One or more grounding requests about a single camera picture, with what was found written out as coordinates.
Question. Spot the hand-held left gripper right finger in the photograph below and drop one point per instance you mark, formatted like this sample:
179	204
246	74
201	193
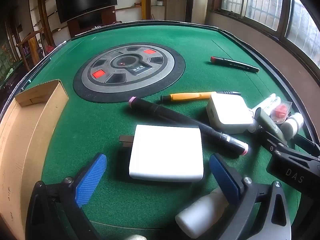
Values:
225	177

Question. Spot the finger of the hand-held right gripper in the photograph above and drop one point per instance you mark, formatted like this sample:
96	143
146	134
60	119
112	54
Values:
277	146
310	146

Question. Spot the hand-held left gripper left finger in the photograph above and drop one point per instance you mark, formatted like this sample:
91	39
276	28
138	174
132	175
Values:
91	180

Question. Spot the olive green tube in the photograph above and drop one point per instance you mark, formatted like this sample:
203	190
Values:
266	122

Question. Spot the white marker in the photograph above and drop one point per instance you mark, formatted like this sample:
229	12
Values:
266	101
273	105

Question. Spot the white plastic bottle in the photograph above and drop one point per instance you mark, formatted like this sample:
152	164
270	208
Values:
200	215

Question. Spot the white square charger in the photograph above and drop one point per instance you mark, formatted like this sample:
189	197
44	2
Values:
228	112

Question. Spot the large white power adapter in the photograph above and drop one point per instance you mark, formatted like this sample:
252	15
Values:
165	152

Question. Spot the brown cardboard box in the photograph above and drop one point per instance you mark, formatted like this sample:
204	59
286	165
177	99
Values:
22	142

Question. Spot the black marker with pink caps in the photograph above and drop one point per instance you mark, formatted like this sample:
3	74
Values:
175	115

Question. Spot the yellow pen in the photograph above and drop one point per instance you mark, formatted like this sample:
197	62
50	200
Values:
190	95

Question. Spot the black marker with red cap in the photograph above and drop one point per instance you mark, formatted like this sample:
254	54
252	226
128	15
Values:
235	65

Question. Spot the small white bottle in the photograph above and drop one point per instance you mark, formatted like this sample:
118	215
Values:
288	130
297	120

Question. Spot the clear small box red content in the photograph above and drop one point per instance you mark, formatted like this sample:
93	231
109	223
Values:
281	111

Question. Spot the round grey table centre panel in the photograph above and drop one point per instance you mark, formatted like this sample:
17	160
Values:
130	72

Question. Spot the wooden chair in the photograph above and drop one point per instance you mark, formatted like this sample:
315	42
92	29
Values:
32	47

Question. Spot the dark wooden television cabinet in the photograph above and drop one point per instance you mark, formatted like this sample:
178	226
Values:
90	22

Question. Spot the black flat television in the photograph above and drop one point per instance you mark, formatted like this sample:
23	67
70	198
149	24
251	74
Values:
85	0

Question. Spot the window with metal frame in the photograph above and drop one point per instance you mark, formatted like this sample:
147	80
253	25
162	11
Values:
262	2

